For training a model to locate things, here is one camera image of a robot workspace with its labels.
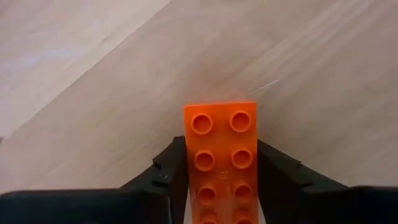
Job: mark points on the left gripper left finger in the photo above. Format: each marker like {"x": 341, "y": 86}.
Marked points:
{"x": 174, "y": 168}

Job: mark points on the orange 2x4 toy brick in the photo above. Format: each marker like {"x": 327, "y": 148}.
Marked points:
{"x": 222, "y": 161}

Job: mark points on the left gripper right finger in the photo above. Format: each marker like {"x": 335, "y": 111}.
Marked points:
{"x": 276, "y": 174}

